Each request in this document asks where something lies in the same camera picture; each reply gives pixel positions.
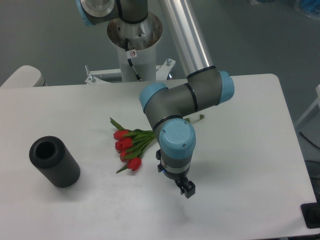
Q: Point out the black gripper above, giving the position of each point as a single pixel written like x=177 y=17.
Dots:
x=179 y=175

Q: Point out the red tulip bouquet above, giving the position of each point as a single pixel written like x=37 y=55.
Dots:
x=131 y=145

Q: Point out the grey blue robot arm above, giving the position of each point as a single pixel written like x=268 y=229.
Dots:
x=166 y=108

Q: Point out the black table corner clamp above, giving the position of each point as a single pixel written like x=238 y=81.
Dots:
x=311 y=215

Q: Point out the black ribbed cylindrical vase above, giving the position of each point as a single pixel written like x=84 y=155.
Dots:
x=52 y=158

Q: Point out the white rounded chair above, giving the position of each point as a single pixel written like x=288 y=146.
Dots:
x=25 y=77

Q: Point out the blue items in bag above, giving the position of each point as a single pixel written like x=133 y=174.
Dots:
x=308 y=8

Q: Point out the white furniture frame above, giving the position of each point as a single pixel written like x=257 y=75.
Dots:
x=311 y=111

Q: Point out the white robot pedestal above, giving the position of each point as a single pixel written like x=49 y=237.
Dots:
x=136 y=46

